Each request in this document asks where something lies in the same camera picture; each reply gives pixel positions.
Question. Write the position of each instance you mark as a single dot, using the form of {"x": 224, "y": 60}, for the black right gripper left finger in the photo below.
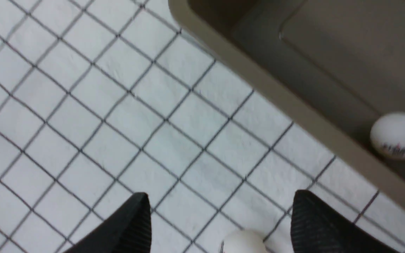
{"x": 127, "y": 230}

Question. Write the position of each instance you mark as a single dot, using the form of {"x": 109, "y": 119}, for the white ball with logo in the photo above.
{"x": 242, "y": 241}

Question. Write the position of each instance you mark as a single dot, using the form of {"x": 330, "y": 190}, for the olive green plastic bin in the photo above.
{"x": 334, "y": 66}

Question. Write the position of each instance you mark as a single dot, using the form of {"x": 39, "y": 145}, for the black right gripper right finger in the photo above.
{"x": 318, "y": 228}

